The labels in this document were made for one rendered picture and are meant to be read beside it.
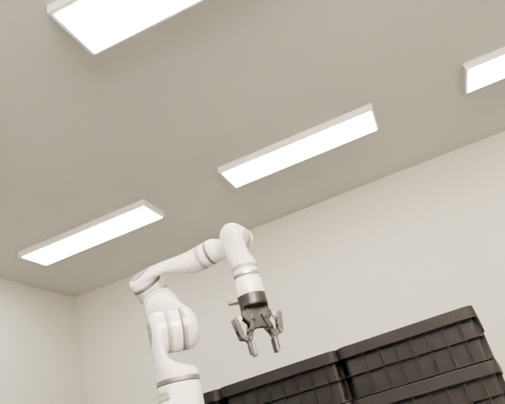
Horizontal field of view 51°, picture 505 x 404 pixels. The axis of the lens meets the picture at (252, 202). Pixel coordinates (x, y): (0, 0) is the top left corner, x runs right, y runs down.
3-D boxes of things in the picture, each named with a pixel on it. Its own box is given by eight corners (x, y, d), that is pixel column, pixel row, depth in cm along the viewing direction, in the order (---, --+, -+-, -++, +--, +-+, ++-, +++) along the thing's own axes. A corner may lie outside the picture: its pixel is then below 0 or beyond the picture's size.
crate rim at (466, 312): (476, 315, 105) (470, 304, 106) (337, 360, 114) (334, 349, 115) (485, 332, 139) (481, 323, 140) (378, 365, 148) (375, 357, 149)
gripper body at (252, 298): (240, 290, 135) (248, 326, 131) (269, 286, 138) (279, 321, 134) (232, 300, 141) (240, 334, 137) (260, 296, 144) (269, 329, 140)
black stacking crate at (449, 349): (496, 364, 101) (471, 307, 106) (353, 406, 110) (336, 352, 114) (501, 369, 135) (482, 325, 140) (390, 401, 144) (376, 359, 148)
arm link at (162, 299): (178, 285, 138) (141, 291, 135) (200, 311, 112) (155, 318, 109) (181, 320, 139) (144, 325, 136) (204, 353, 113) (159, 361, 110)
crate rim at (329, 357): (337, 360, 114) (333, 349, 115) (219, 398, 123) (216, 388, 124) (377, 365, 148) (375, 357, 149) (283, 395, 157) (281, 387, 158)
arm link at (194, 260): (203, 232, 152) (219, 256, 154) (132, 273, 160) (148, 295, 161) (195, 245, 144) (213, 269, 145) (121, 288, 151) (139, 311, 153)
